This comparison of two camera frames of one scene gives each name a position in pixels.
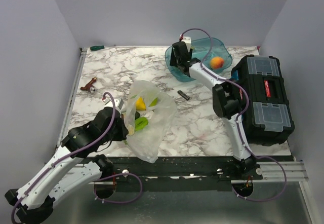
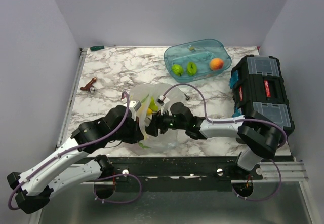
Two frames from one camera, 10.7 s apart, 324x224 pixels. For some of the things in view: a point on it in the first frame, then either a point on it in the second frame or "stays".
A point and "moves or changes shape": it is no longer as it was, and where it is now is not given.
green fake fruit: [140, 123] moves or changes shape
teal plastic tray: [199, 47] stays
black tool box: [266, 119] stays
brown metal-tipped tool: [89, 86] stays
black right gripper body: [174, 61] → [166, 121]
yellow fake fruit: [140, 105] → [149, 111]
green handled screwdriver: [99, 47] stays
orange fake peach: [216, 62] stays
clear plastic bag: [149, 115] moves or changes shape
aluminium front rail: [290, 171] stays
